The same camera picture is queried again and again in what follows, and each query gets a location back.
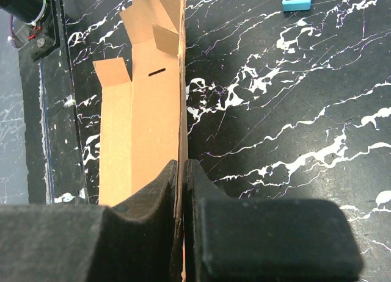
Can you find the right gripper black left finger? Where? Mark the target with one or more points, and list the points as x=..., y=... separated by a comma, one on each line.
x=91, y=233

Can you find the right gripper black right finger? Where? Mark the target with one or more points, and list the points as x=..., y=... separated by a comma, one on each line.
x=229, y=239

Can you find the cardboard box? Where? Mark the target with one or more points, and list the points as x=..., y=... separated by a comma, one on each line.
x=143, y=147

